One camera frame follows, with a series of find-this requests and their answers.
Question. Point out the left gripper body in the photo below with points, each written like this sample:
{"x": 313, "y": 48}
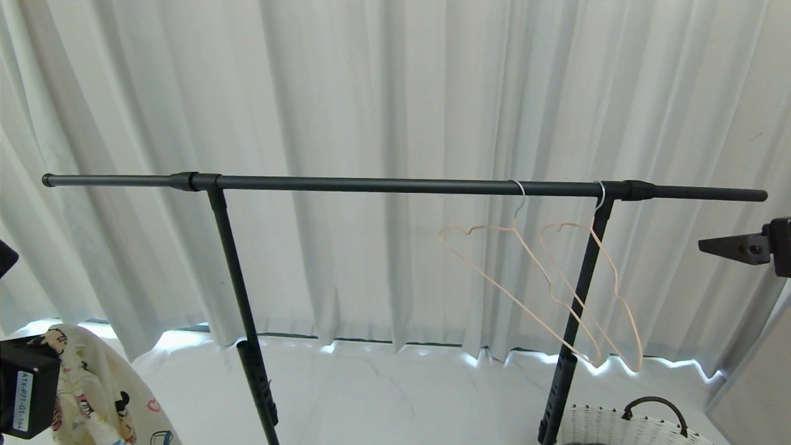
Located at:
{"x": 31, "y": 389}

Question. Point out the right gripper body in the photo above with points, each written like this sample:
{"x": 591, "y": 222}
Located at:
{"x": 782, "y": 247}

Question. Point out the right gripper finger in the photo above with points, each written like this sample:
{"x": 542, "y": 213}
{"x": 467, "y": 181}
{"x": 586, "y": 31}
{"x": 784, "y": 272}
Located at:
{"x": 741, "y": 250}

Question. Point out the cream printed garment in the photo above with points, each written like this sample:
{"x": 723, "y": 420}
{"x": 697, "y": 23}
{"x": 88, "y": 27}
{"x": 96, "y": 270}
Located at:
{"x": 105, "y": 383}

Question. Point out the pink clothes hanger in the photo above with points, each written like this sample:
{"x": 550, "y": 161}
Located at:
{"x": 522, "y": 191}
{"x": 602, "y": 194}

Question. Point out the white laundry basket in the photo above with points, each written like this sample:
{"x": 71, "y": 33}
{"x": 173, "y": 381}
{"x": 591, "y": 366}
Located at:
{"x": 599, "y": 426}

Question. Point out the black clothes rack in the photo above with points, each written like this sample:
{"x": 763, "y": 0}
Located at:
{"x": 371, "y": 184}

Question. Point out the white curtain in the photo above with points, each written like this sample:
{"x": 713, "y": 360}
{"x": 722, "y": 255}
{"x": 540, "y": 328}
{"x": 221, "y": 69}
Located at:
{"x": 371, "y": 93}

